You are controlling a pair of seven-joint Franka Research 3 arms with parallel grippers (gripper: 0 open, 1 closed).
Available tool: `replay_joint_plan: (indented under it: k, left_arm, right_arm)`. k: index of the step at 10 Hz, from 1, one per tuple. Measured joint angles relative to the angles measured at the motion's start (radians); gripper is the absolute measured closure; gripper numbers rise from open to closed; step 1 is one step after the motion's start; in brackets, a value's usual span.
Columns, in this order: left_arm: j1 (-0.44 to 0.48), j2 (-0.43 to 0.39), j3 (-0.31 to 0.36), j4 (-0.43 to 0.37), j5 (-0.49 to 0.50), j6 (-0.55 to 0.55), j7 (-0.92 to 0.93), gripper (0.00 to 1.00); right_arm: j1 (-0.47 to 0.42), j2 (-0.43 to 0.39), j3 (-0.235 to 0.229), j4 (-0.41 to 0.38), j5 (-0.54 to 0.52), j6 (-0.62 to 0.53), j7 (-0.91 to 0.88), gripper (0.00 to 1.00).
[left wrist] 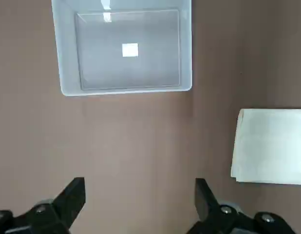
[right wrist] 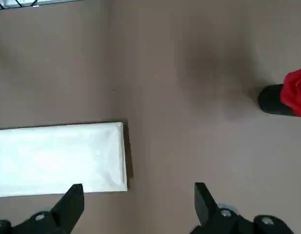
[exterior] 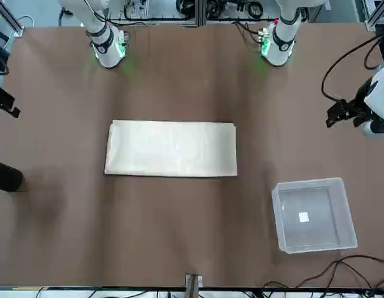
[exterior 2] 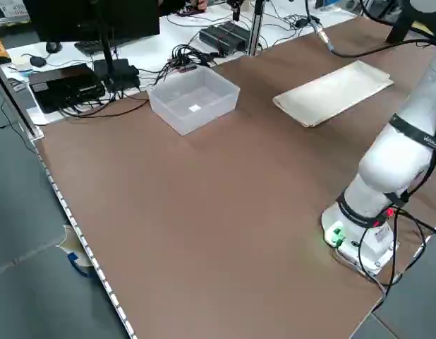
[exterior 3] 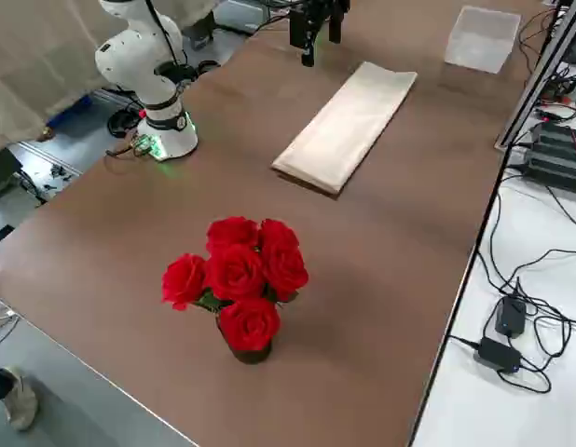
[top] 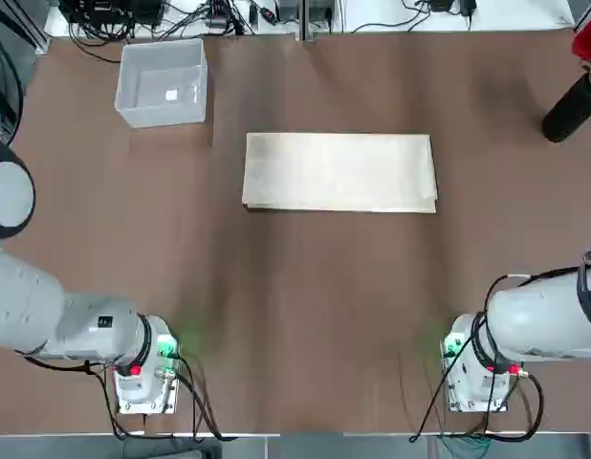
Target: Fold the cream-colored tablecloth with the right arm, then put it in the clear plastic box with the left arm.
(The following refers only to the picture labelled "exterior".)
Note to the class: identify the aluminium frame rail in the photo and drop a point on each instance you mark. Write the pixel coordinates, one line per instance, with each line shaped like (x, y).
(376, 18)
(15, 21)

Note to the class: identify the black device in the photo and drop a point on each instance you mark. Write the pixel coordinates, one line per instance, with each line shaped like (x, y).
(1, 52)

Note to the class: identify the aluminium frame post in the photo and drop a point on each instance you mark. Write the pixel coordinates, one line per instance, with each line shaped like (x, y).
(199, 15)

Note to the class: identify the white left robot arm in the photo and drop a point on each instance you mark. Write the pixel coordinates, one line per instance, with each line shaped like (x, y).
(282, 49)

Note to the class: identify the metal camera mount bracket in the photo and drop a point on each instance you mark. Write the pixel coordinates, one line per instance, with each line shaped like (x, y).
(193, 285)

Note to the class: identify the white square sticker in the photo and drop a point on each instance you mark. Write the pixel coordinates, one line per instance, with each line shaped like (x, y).
(304, 217)

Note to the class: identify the cream tablecloth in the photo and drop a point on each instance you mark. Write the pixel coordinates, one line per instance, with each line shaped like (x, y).
(170, 149)

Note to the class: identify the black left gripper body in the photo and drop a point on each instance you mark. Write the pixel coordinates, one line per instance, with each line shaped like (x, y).
(358, 108)

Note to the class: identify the clear plastic box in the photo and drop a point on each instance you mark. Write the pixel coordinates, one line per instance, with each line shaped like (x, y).
(304, 231)

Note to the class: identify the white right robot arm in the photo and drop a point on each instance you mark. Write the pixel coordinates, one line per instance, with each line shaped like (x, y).
(106, 52)

